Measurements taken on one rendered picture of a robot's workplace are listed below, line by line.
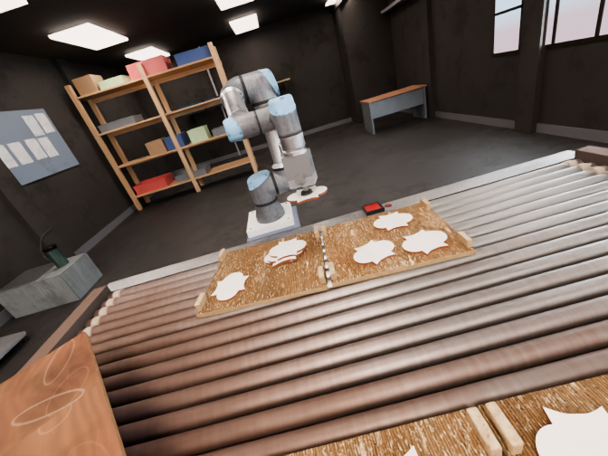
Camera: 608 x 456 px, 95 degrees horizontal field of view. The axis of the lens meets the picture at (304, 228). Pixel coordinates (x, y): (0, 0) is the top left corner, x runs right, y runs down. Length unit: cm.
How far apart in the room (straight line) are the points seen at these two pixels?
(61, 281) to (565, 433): 406
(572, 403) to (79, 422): 82
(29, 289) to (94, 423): 372
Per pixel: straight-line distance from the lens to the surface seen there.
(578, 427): 61
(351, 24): 875
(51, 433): 76
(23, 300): 449
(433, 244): 91
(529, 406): 62
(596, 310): 82
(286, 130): 86
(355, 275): 83
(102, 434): 67
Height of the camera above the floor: 146
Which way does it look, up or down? 27 degrees down
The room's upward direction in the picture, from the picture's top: 17 degrees counter-clockwise
